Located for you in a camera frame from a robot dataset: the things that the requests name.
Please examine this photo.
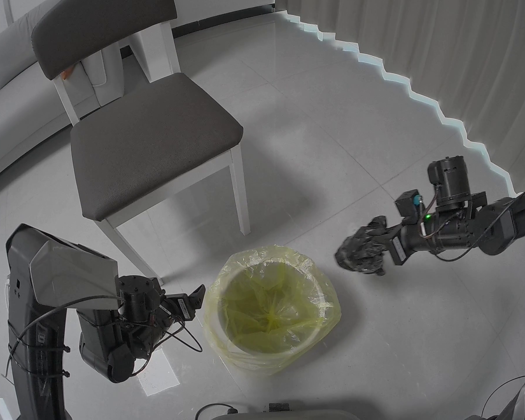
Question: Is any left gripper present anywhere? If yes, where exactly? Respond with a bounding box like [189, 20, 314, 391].
[159, 283, 207, 323]

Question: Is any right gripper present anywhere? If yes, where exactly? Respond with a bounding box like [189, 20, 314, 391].
[388, 222, 426, 267]

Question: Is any black plastic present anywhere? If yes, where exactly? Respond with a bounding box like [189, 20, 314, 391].
[335, 216, 389, 276]

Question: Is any yellow plastic bag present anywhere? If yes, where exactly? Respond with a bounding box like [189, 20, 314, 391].
[202, 244, 343, 378]

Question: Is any white trash bin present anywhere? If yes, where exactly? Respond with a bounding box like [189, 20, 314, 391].
[216, 258, 330, 367]

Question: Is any grey white-legged chair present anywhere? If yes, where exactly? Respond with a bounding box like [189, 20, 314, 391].
[31, 0, 251, 280]

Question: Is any white curtain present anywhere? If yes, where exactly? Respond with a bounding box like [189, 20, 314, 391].
[275, 0, 525, 200]

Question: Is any light grey sofa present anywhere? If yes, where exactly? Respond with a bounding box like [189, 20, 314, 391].
[0, 0, 127, 191]

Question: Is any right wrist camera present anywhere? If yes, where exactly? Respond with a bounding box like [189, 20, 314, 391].
[395, 189, 426, 225]

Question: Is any black cable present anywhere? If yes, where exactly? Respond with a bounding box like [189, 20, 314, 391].
[2, 295, 122, 380]
[196, 402, 241, 420]
[480, 374, 525, 420]

